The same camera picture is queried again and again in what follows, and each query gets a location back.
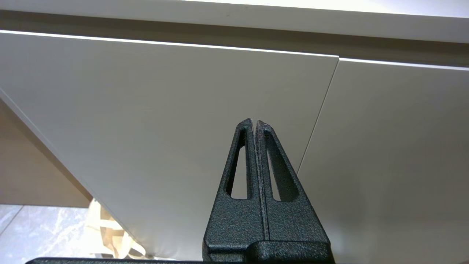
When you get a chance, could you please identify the beige paper bag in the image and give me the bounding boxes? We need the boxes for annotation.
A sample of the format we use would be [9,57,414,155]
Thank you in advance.
[84,198,147,259]

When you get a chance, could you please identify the white sideboard cabinet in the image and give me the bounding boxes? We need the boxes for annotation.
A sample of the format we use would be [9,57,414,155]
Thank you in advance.
[0,0,469,264]

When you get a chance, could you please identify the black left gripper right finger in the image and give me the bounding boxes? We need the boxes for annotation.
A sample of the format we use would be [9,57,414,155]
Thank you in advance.
[256,120,330,242]

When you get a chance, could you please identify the white cabinet door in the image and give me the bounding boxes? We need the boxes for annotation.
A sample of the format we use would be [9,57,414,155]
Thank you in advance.
[296,58,469,264]
[0,30,339,261]

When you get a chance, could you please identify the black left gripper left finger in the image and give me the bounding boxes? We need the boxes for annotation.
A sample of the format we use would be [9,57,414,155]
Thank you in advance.
[203,118,266,263]

